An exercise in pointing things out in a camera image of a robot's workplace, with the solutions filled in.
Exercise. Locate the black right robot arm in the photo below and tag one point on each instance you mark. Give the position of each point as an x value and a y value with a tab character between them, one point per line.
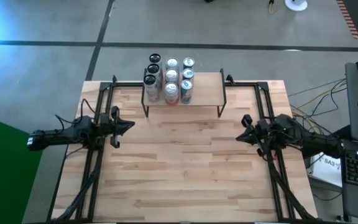
319	144

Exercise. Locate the green floor mat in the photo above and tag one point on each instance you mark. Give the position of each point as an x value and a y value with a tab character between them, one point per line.
5	186

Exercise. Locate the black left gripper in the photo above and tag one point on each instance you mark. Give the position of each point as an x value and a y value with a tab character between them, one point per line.
104	132

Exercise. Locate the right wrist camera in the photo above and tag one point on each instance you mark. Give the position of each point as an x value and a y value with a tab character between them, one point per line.
262	124

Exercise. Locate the white labelled box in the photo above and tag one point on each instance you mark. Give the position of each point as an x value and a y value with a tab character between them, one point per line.
329	169

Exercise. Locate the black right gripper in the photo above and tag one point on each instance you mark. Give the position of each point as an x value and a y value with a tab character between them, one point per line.
267	133

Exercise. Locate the white round base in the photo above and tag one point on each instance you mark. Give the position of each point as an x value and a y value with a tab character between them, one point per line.
296	5

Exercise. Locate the red grey Spindrift can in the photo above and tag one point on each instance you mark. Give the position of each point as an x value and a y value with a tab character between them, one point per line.
171	93

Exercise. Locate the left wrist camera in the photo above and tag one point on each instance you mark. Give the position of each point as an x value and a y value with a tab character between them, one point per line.
104	119

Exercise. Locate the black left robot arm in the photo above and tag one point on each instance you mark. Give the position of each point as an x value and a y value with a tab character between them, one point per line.
57	137

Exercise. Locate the wooden shelf black metal frame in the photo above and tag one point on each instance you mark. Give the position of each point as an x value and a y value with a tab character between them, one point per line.
207	90

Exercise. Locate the black aluminium table frame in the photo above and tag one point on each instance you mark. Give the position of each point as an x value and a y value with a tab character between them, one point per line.
129	84

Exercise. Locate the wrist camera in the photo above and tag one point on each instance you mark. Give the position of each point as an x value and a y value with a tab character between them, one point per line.
262	124
104	119

